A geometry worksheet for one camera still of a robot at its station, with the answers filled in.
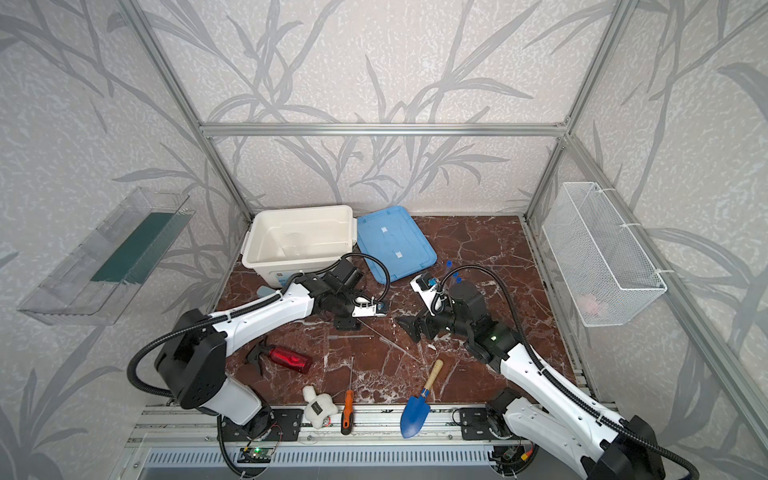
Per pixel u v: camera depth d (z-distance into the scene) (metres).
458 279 0.65
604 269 0.62
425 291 0.64
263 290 0.93
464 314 0.57
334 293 0.65
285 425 0.74
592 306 0.73
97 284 0.64
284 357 0.81
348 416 0.73
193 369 0.43
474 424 0.74
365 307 0.74
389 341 0.88
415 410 0.75
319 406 0.73
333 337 0.89
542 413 0.58
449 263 1.09
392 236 1.13
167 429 0.74
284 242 1.04
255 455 0.71
